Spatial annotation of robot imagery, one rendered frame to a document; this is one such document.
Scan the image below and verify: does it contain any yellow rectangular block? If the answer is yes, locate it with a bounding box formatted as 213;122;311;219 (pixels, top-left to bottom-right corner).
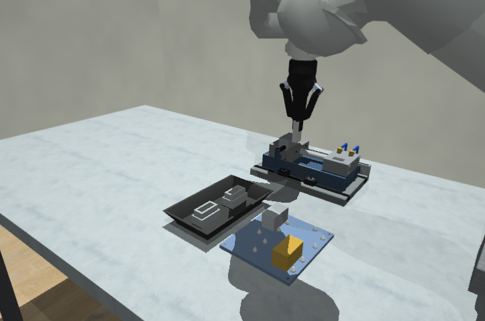
272;235;304;272

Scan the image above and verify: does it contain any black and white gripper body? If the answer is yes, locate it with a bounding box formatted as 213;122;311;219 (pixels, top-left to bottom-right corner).
287;59;317;94

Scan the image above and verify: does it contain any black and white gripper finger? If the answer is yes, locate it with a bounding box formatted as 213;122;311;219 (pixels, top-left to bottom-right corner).
280;80;300;142
294;82;324;143

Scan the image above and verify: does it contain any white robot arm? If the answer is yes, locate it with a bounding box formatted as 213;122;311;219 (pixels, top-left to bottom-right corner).
249;0;485;93

